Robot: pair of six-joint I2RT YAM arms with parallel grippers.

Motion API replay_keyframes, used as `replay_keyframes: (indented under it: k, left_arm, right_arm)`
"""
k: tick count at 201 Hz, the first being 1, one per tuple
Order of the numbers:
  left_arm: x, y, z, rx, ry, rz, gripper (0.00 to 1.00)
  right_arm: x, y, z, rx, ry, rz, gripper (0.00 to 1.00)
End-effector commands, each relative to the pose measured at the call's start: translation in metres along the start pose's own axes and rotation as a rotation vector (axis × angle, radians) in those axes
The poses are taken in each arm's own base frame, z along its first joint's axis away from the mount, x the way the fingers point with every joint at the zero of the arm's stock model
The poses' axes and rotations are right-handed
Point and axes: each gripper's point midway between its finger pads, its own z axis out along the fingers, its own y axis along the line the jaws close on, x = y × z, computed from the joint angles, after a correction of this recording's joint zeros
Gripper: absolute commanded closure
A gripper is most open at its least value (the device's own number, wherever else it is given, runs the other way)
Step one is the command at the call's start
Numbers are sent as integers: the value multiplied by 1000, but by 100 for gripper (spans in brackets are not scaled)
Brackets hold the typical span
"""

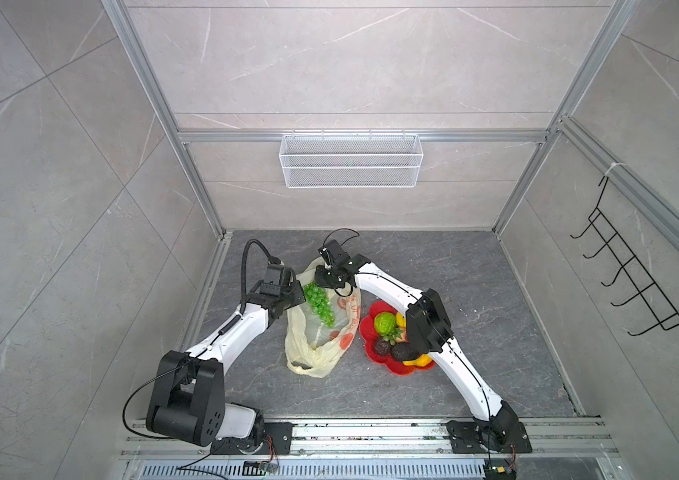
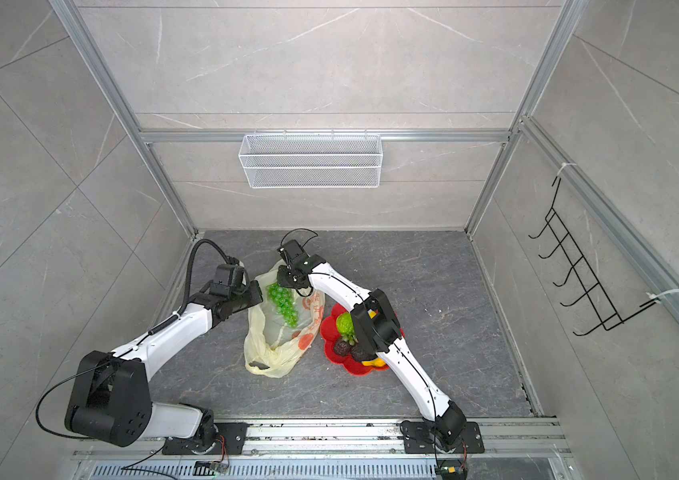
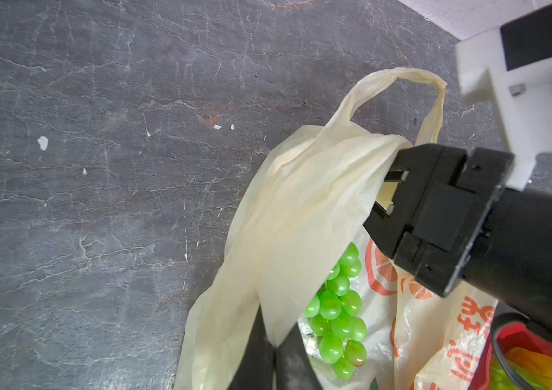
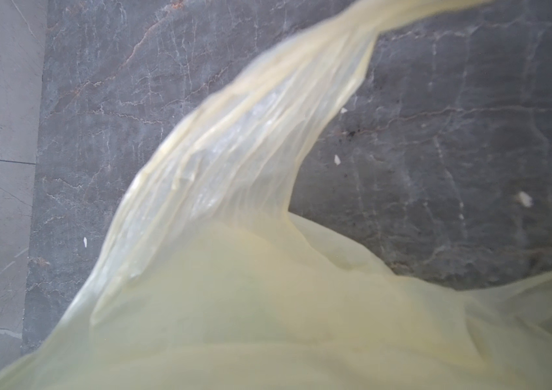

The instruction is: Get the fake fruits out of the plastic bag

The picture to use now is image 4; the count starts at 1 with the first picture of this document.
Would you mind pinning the cream plastic bag fruit print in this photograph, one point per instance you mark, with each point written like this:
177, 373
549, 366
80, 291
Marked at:
205, 280

